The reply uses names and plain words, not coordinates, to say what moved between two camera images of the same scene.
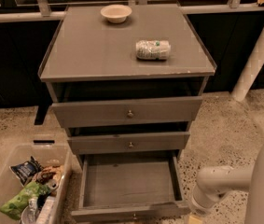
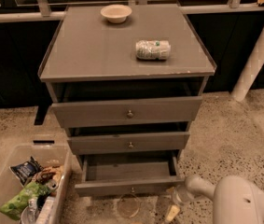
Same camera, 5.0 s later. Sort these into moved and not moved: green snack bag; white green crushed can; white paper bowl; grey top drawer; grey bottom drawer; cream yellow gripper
Moved: cream yellow gripper; grey bottom drawer
Not moved: green snack bag; white green crushed can; white paper bowl; grey top drawer
